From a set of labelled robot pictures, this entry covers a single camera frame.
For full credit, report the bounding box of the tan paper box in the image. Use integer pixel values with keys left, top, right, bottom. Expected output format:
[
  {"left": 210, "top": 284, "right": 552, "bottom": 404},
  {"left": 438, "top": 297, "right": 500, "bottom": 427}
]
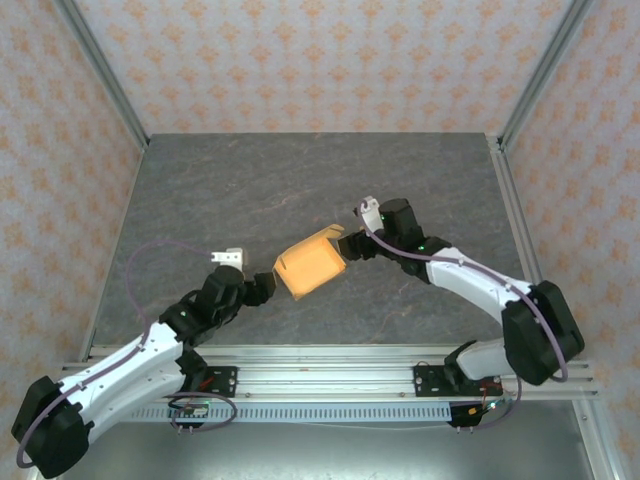
[{"left": 272, "top": 224, "right": 348, "bottom": 303}]

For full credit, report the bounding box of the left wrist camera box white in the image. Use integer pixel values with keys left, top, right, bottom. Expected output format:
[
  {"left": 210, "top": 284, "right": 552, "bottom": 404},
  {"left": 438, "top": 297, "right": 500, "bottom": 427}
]
[{"left": 209, "top": 247, "right": 250, "bottom": 267}]

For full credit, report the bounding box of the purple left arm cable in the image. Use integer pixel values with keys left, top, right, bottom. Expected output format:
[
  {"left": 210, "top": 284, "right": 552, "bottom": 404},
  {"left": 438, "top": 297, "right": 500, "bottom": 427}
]
[{"left": 14, "top": 241, "right": 239, "bottom": 469}]

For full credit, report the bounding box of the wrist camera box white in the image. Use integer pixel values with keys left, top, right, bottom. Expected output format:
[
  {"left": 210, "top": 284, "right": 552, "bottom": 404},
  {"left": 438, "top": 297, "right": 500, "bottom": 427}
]
[
  {"left": 355, "top": 196, "right": 385, "bottom": 232},
  {"left": 209, "top": 247, "right": 250, "bottom": 267}
]

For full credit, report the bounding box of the slotted grey cable duct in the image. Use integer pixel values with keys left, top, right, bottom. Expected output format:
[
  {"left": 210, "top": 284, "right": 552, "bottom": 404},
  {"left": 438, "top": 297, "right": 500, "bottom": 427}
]
[{"left": 74, "top": 404, "right": 454, "bottom": 424}]

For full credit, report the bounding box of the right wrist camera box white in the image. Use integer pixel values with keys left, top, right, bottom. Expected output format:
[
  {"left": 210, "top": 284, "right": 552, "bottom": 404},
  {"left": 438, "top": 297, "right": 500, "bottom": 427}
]
[{"left": 355, "top": 196, "right": 385, "bottom": 232}]

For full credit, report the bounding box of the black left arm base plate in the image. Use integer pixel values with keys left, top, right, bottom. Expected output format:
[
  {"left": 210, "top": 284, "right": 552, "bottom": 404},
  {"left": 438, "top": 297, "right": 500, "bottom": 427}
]
[{"left": 147, "top": 366, "right": 239, "bottom": 398}]

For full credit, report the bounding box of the wide aluminium side rail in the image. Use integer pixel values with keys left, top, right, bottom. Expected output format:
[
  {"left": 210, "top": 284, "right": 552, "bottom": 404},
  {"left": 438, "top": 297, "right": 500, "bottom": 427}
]
[{"left": 487, "top": 134, "right": 571, "bottom": 361}]

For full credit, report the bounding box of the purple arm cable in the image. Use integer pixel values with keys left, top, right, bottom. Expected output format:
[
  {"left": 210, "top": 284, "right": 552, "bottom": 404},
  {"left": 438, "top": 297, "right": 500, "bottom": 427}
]
[
  {"left": 14, "top": 241, "right": 239, "bottom": 469},
  {"left": 353, "top": 202, "right": 570, "bottom": 432}
]

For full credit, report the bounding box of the aluminium mounting rail bed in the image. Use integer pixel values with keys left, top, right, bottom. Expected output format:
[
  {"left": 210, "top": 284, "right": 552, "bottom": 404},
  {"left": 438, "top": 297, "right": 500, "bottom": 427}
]
[{"left": 52, "top": 343, "right": 599, "bottom": 401}]

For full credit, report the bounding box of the small circuit board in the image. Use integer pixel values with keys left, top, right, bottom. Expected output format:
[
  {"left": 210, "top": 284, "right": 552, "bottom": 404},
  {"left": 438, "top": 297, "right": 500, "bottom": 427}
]
[
  {"left": 168, "top": 399, "right": 210, "bottom": 417},
  {"left": 452, "top": 397, "right": 509, "bottom": 429}
]

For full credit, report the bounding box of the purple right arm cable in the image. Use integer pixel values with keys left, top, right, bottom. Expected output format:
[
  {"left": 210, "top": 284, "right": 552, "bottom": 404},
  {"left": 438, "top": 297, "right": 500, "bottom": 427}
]
[{"left": 353, "top": 202, "right": 570, "bottom": 432}]

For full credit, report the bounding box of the grey metal sheet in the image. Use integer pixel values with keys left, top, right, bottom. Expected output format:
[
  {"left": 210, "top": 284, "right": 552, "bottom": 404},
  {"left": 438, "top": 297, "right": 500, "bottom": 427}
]
[{"left": 54, "top": 422, "right": 596, "bottom": 480}]

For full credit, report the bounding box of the aluminium frame post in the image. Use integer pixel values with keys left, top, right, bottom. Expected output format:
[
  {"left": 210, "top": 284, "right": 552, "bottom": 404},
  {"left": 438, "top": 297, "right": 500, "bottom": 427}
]
[
  {"left": 52, "top": 0, "right": 151, "bottom": 151},
  {"left": 497, "top": 0, "right": 596, "bottom": 151}
]

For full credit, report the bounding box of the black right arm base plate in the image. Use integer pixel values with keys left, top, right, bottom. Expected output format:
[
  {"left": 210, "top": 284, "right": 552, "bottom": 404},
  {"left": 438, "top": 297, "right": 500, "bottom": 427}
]
[{"left": 413, "top": 364, "right": 501, "bottom": 399}]

